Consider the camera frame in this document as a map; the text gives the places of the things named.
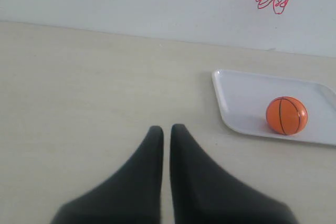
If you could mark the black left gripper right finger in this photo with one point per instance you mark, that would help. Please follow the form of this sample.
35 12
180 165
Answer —
203 192

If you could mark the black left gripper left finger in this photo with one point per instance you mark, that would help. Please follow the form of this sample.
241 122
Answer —
130 195

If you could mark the small orange basketball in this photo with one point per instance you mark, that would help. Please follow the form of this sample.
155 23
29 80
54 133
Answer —
286 115

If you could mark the white plastic tray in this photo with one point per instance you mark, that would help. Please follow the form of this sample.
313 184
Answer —
243 98

